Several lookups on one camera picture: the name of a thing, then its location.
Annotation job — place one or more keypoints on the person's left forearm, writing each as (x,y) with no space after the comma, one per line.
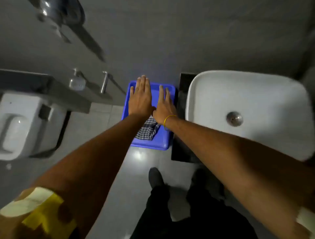
(98,167)

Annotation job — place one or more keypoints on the person's left little finger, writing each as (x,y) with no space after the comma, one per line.
(132,92)

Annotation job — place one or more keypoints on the white ceramic sink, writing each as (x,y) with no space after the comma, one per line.
(265,103)

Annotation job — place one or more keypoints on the person's black shoe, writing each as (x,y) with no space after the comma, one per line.
(156,176)
(199,177)

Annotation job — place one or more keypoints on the person's left hand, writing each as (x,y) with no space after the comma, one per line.
(140,103)

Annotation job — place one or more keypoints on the person's right forearm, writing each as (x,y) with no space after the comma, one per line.
(236,167)

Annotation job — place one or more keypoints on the blue plastic basin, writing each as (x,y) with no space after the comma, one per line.
(152,144)

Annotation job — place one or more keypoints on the white toilet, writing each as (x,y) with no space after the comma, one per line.
(22,128)

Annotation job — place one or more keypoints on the black trousers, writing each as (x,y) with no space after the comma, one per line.
(201,219)

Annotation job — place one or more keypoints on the person's left thumb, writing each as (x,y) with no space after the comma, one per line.
(152,109)

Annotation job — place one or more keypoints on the white soap dispenser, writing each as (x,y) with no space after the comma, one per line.
(77,83)

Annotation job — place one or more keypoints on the person's left middle finger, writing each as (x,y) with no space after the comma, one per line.
(143,83)

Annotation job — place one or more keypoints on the white tape strip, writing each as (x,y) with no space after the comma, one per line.
(27,202)
(306,220)

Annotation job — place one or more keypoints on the person's right hand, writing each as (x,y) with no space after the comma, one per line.
(165,112)

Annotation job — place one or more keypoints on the person's black right shoe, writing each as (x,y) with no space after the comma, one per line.
(199,177)

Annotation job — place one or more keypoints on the person's right middle finger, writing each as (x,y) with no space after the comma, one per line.
(167,96)

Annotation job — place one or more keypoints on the chrome shower fixture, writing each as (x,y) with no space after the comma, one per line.
(49,9)

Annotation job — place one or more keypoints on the yellow wrist band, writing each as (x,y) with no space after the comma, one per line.
(166,119)

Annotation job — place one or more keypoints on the grey wall ledge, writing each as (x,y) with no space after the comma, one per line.
(49,91)

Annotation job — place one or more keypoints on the chrome sink drain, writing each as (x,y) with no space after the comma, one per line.
(234,119)

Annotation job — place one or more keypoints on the person's black left shoe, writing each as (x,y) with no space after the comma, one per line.
(156,176)

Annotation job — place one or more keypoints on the yellow tape patch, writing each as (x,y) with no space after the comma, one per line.
(49,216)

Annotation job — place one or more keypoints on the black bent pipe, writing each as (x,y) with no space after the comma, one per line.
(62,133)

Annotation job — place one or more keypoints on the person's right thumb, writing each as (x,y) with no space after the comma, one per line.
(155,113)

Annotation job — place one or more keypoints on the black stone counter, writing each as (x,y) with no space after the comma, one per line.
(182,98)

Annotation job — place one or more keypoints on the checkered cloth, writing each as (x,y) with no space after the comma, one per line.
(147,130)

